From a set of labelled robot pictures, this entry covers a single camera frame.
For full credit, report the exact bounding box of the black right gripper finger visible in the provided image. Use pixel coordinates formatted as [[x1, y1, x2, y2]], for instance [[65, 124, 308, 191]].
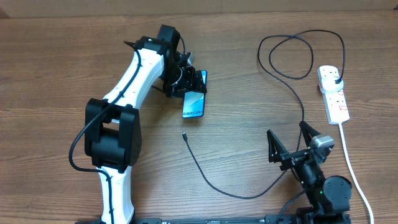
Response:
[[267, 130, 288, 162], [299, 121, 320, 146]]

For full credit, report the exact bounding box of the blue Galaxy smartphone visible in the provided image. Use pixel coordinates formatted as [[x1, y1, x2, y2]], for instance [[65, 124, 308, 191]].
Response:
[[182, 70, 208, 119]]

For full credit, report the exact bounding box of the black USB charging cable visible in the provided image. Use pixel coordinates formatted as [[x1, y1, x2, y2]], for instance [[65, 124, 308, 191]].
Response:
[[182, 29, 346, 200]]

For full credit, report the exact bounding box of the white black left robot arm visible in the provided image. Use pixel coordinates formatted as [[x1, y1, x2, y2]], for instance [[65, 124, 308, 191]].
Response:
[[84, 25, 208, 223]]

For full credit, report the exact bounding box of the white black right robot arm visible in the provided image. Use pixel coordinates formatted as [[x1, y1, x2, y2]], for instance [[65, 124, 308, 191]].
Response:
[[264, 121, 352, 223]]

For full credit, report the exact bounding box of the white charger plug adapter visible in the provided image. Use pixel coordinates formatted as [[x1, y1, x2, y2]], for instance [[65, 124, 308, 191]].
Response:
[[319, 77, 344, 94]]

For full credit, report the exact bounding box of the white power strip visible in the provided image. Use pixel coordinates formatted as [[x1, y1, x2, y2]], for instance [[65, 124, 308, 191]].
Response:
[[317, 65, 349, 124]]

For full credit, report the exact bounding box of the white power strip cord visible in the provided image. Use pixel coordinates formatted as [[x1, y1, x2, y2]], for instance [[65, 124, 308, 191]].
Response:
[[338, 122, 375, 224]]

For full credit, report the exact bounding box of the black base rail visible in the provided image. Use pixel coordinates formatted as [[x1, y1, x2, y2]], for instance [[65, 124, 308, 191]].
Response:
[[133, 215, 351, 224]]

